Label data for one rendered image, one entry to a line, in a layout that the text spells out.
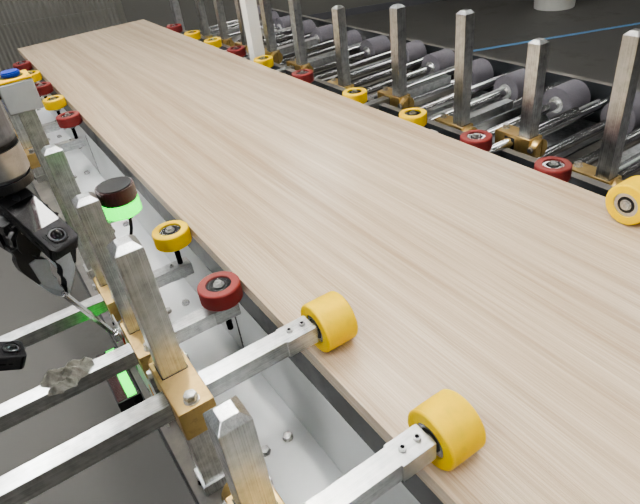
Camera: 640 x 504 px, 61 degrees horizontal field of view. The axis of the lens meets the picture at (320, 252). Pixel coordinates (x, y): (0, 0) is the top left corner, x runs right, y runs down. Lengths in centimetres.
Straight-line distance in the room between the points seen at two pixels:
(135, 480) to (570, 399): 145
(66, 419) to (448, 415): 175
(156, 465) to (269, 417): 86
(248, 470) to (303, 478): 50
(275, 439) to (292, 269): 33
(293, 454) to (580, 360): 54
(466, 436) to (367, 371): 21
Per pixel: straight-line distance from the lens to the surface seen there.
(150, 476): 195
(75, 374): 101
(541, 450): 76
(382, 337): 87
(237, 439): 52
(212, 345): 133
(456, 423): 67
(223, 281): 103
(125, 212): 91
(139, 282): 69
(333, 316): 81
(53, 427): 224
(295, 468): 107
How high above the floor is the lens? 151
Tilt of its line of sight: 35 degrees down
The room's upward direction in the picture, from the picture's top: 8 degrees counter-clockwise
